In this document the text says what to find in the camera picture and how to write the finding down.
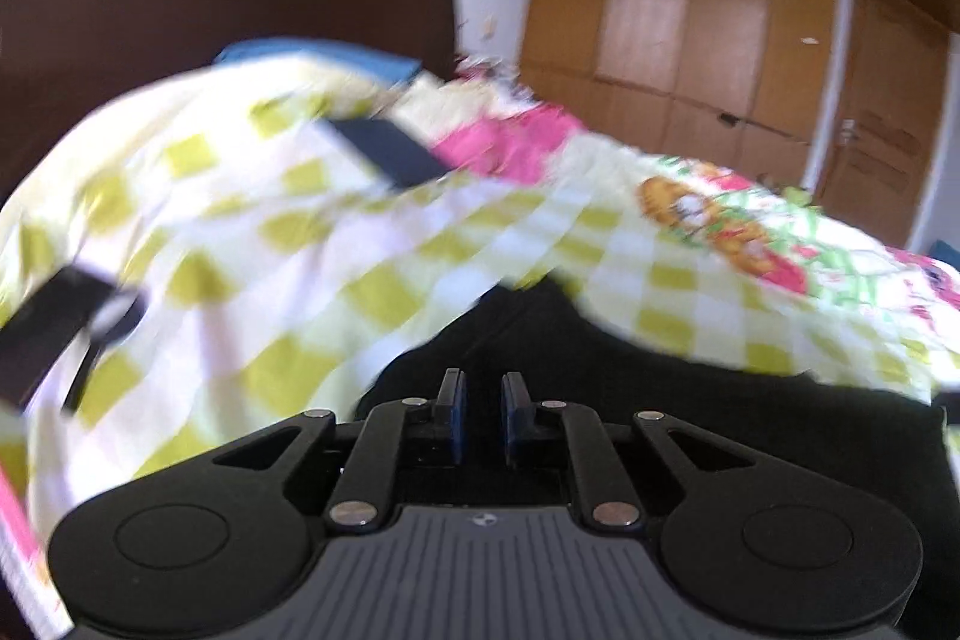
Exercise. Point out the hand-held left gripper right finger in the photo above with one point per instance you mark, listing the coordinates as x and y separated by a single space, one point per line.
512 419

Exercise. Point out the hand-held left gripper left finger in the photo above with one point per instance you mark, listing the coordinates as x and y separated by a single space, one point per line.
455 419

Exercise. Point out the black pants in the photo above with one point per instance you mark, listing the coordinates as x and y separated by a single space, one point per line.
675 385

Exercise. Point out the checked printed blanket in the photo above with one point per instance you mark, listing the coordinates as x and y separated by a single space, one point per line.
262 250

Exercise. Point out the dark folded cloth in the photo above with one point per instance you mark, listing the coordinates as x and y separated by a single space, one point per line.
390 149

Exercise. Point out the small patterned cloth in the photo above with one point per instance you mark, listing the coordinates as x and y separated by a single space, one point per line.
484 70

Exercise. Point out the black flat object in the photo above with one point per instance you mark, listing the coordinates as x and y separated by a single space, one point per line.
52 317

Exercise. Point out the blue cloth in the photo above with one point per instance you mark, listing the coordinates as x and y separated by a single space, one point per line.
247 51

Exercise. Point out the wooden wardrobe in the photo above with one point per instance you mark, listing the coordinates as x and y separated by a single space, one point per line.
675 10

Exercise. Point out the wooden door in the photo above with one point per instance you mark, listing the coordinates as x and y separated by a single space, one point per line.
877 160

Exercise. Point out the wall switch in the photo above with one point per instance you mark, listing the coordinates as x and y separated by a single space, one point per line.
489 27

